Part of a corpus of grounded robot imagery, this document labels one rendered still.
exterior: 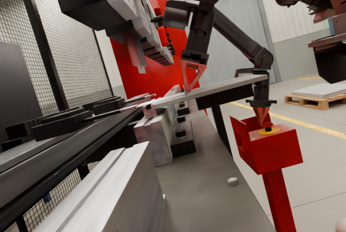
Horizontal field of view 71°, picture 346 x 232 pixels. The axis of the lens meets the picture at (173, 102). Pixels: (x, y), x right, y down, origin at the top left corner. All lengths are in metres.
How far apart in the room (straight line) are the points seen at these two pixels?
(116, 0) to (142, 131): 0.27
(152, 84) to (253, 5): 6.57
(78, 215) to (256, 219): 0.19
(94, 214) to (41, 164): 0.41
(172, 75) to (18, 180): 2.39
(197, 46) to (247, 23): 8.12
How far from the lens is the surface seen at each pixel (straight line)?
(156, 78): 2.81
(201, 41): 0.63
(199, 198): 0.37
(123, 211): 0.21
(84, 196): 0.24
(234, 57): 8.43
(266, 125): 0.90
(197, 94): 0.55
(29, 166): 0.57
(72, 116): 0.65
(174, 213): 0.35
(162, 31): 0.80
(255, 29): 8.78
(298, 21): 9.46
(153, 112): 0.59
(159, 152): 0.53
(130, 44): 0.61
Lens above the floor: 1.05
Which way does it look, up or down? 5 degrees down
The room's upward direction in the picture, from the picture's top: 15 degrees counter-clockwise
